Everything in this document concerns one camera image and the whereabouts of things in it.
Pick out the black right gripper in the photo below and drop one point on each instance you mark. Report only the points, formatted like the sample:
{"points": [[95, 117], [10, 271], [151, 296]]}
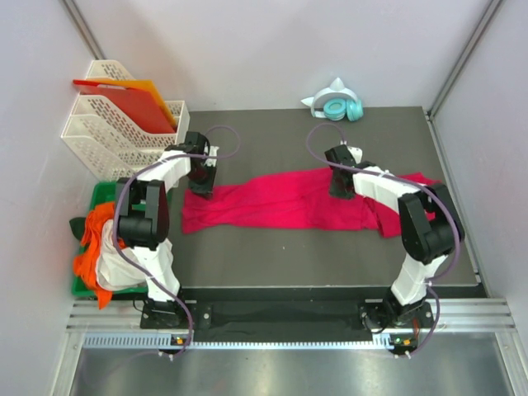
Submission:
{"points": [[335, 192]]}

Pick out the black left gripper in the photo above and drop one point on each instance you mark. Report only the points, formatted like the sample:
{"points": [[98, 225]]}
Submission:
{"points": [[205, 189]]}

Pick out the pink t shirt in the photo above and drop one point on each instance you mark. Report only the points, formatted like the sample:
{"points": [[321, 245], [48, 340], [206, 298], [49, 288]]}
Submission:
{"points": [[387, 220], [287, 200]]}

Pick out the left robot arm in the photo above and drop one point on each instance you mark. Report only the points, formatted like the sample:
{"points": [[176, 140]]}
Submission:
{"points": [[142, 216]]}

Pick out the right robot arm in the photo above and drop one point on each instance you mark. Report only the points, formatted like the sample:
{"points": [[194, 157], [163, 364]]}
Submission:
{"points": [[430, 227]]}

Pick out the folded pink t shirt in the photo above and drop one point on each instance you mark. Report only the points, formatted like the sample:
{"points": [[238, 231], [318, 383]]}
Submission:
{"points": [[387, 220]]}

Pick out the teal cat ear headphones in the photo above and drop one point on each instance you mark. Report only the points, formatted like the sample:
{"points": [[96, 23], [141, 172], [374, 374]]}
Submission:
{"points": [[335, 102]]}

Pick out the white file organizer rack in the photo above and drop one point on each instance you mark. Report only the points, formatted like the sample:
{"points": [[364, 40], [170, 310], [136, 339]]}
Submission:
{"points": [[106, 140]]}

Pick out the green plastic bin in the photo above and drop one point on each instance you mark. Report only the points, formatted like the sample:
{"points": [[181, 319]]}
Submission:
{"points": [[103, 192]]}

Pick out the red orange folder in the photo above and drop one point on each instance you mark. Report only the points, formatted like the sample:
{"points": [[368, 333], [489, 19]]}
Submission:
{"points": [[139, 101]]}

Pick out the white t shirt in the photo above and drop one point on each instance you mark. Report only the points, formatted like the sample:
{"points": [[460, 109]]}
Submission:
{"points": [[114, 273]]}

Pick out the dark green cloth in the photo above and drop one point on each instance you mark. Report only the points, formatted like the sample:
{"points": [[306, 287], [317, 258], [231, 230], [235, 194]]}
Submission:
{"points": [[77, 226]]}

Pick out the orange t shirt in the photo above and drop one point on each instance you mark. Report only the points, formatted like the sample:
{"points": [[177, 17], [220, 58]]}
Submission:
{"points": [[87, 263]]}

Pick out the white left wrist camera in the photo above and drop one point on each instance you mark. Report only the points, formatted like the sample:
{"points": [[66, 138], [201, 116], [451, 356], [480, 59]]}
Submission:
{"points": [[211, 161]]}

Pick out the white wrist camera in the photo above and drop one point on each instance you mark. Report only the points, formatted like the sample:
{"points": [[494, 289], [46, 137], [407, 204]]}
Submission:
{"points": [[211, 161], [356, 153]]}

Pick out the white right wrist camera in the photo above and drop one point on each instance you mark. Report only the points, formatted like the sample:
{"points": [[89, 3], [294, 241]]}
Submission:
{"points": [[356, 153]]}

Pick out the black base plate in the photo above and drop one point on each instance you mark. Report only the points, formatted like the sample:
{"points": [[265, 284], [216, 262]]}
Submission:
{"points": [[309, 320]]}

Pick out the grey cable duct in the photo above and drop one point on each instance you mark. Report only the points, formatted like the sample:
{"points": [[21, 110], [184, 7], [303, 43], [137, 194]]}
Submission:
{"points": [[167, 341]]}

